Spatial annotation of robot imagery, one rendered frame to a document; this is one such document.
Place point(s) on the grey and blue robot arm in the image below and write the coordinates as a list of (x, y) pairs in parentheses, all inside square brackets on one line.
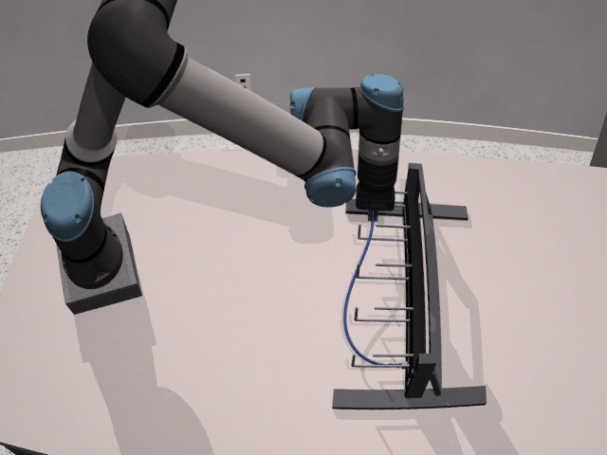
[(129, 45)]

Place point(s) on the blue cable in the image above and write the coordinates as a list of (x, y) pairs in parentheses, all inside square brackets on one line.
[(347, 299)]

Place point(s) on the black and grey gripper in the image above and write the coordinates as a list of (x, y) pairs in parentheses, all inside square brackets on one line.
[(377, 170)]

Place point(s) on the dark grey rack with metal hooks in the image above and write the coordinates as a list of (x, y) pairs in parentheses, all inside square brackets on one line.
[(420, 367)]

